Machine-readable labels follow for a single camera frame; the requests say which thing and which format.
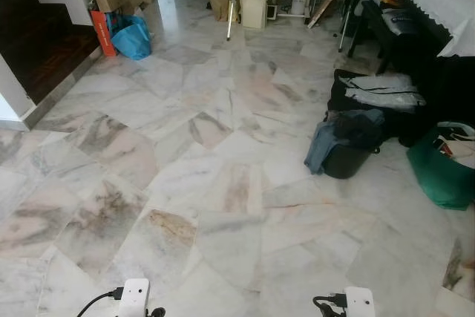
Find black folding chair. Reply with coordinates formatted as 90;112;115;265
339;0;368;54

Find cream bag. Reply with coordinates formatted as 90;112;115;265
239;0;269;30

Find pale grey garment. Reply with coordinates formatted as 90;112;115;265
340;72;426;114

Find blue jeans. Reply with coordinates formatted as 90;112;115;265
304;109;387;175

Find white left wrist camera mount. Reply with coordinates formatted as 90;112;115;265
117;278;151;317

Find black open suitcase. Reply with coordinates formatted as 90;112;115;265
329;68;429;145

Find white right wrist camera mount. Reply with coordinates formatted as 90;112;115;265
343;287;376;317

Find dark wooden staircase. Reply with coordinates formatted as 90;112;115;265
0;0;102;104

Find orange flat box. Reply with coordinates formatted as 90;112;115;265
91;9;117;57

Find blue plastic bag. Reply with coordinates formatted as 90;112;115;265
110;13;153;61

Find white pole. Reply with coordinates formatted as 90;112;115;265
226;0;237;42

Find black bucket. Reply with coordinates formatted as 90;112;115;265
321;139;376;180

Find green bag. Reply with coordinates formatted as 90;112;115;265
406;122;475;211

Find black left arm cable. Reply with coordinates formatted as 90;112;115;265
76;288;124;317

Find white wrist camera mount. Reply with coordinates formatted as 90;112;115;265
117;278;151;317
343;287;376;317

